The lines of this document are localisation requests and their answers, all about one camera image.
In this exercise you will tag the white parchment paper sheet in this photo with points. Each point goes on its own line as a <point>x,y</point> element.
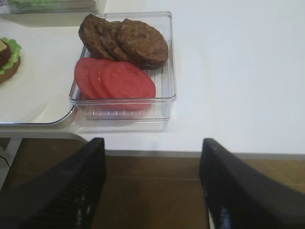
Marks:
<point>43,71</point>

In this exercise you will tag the clear box patties and tomatoes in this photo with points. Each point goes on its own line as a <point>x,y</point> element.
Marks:
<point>156,109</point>

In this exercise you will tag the yellow cheese slice on burger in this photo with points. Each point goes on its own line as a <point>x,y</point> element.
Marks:
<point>3,46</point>

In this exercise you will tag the clear box lettuce and cheese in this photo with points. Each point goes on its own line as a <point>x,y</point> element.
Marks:
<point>47,6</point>

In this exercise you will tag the red tomato slice right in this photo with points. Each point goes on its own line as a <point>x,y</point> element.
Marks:
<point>123,80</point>

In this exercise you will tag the green lettuce leaf on burger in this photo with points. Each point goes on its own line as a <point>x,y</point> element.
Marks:
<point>15,50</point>

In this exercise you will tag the green lettuce leaves in box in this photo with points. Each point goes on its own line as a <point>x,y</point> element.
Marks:
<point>51,3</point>

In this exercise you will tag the bottom bun of burger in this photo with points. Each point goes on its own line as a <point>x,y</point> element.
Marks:
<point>9,72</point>

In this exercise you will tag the brown patty middle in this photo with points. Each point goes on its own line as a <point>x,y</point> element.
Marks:
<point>108,38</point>

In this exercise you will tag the brown patty right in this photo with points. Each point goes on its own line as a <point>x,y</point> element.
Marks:
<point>144,44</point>

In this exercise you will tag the brown patty left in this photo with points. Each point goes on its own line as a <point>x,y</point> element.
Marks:
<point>90,32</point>

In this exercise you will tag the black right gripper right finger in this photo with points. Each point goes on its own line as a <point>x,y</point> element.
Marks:
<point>240,197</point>

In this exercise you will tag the red tomato slice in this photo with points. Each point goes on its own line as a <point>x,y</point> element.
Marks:
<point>95,77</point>
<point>123,80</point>
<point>81,77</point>

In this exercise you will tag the red tomato slice left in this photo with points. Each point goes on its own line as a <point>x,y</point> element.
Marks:
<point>81,77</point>

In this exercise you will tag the white serving tray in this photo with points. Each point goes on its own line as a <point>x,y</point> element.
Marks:
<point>35,100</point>

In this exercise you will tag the red tomato slice middle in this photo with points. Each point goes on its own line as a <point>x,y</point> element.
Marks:
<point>95,77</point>

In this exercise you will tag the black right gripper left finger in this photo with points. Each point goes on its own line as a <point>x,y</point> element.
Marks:
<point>65,197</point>

